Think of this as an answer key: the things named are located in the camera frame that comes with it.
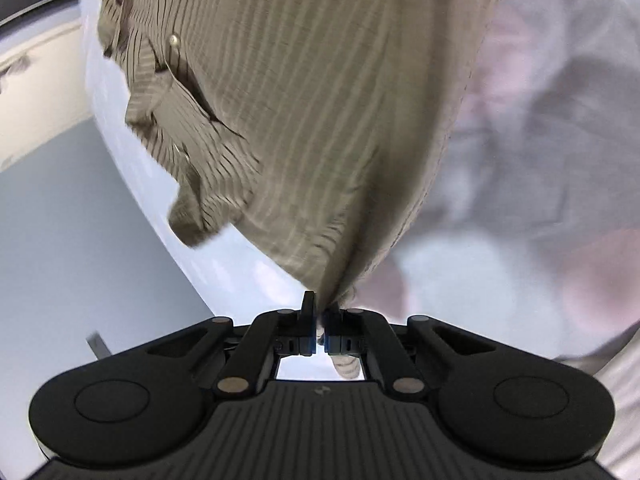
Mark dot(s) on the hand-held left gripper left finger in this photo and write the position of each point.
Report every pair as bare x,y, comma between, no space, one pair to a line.
307,310

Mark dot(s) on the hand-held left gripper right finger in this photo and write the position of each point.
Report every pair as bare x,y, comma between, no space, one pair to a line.
332,325

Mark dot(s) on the brown striped shirt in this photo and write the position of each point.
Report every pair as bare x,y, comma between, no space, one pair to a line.
325,110

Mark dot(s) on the white door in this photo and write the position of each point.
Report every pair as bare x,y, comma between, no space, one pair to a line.
40,100

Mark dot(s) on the grey wall outlet strip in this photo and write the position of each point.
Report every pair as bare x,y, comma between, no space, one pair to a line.
97,345

